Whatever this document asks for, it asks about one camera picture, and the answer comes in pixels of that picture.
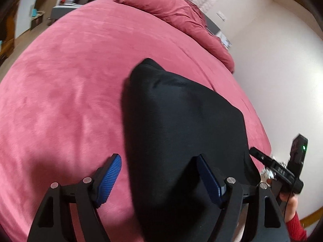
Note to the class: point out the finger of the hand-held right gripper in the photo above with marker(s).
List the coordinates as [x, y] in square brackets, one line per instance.
[260, 156]

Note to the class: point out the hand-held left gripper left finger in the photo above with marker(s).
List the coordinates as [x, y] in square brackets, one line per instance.
[111, 177]

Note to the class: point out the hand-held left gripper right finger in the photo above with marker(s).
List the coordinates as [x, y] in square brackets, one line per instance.
[209, 179]

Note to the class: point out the black pants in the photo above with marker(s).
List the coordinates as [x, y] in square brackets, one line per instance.
[181, 121]

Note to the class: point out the person's right forearm red sleeve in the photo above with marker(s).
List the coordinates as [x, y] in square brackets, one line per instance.
[296, 228]

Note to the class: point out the person's right hand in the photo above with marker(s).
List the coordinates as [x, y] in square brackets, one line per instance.
[290, 204]

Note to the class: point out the pink bed sheet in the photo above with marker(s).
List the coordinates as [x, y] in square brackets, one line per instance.
[63, 93]

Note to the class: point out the white printed box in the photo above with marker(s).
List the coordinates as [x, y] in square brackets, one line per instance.
[224, 39]

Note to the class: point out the pink duvet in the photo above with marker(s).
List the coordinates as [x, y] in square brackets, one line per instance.
[176, 10]

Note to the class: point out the white bedside table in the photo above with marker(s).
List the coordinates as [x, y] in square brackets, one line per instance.
[63, 11]

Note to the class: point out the teal box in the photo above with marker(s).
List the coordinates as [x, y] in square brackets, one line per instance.
[34, 12]

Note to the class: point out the white wall socket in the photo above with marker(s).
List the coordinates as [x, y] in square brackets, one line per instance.
[222, 16]

